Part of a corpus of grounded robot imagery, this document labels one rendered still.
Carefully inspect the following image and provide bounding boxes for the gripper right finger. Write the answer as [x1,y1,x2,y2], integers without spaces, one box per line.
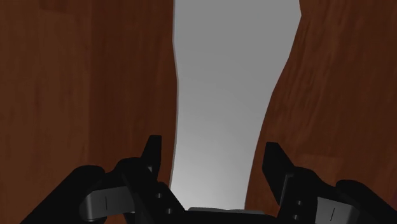
[261,141,397,224]

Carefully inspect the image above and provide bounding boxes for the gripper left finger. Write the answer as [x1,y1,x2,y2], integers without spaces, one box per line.
[20,134,188,224]

